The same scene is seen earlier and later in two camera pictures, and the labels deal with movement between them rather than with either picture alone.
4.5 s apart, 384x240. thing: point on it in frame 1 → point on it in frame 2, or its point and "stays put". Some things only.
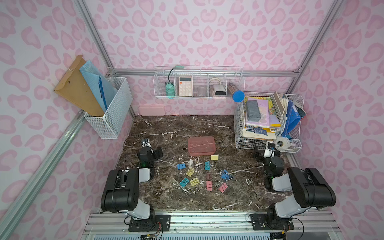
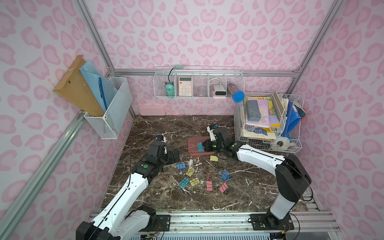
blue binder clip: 226,176 stays put
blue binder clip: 181,166 stays put
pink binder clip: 209,185 stays put
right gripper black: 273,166 → 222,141
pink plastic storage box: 201,145 stays put
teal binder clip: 207,165 → 200,147
